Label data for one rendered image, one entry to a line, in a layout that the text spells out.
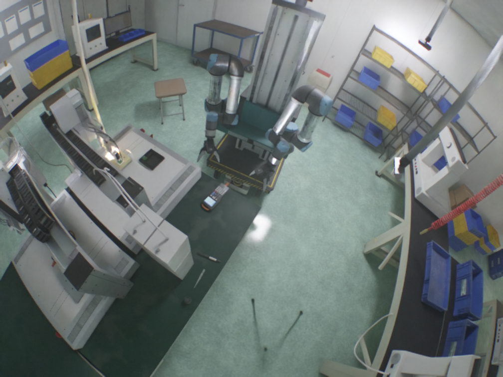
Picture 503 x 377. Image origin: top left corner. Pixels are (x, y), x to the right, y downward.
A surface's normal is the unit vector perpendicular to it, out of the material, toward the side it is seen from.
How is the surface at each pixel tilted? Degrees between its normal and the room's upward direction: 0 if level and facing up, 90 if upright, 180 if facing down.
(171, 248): 0
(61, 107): 90
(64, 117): 90
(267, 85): 90
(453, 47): 90
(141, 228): 0
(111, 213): 0
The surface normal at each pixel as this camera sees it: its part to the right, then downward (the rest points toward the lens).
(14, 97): 0.85, 0.51
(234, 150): 0.21, -0.51
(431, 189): -0.48, 0.70
